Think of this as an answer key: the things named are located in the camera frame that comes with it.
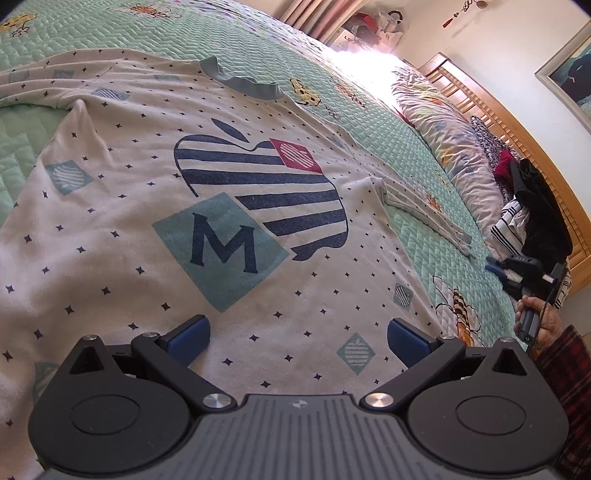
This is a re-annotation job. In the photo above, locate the black and white striped garment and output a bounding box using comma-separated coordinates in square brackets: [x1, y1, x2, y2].
[489, 202, 533, 253]

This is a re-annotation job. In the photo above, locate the hanging wall ornament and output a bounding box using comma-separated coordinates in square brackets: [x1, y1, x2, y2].
[442, 0, 493, 30]

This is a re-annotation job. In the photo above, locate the framed wedding photo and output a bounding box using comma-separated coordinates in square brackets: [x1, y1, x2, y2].
[534, 30, 591, 112]

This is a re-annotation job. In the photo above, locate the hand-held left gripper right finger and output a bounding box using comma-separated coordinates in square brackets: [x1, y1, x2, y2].
[360, 318, 539, 412]

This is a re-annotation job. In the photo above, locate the person's right hand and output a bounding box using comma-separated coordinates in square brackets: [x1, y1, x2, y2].
[516, 295, 563, 354]

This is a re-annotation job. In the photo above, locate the pile of bags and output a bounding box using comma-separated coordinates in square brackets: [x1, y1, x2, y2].
[332, 0, 408, 52]

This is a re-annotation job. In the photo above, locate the red garment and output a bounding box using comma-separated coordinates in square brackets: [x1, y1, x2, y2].
[492, 150, 521, 184]

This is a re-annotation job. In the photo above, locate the black and white patterned garment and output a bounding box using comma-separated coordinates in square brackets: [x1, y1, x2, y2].
[469, 115, 509, 163]

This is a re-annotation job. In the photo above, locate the floral folded quilt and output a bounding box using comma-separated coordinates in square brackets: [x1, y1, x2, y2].
[392, 62, 514, 232]

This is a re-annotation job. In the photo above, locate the green quilted bedspread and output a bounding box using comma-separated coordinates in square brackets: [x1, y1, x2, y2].
[0, 0, 529, 354]

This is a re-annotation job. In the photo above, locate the pink striped curtain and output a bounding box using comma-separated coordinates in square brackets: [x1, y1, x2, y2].
[281, 0, 366, 43]

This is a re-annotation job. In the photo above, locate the white star-print shirt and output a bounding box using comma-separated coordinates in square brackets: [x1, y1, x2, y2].
[0, 46, 475, 467]

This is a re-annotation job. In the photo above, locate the wooden headboard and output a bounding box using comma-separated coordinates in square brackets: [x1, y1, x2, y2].
[418, 52, 591, 274]

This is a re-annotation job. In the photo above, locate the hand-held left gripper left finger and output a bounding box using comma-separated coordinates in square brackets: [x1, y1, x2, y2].
[68, 314, 234, 415]

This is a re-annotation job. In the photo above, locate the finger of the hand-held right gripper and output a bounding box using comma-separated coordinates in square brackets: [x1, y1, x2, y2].
[484, 257, 511, 284]

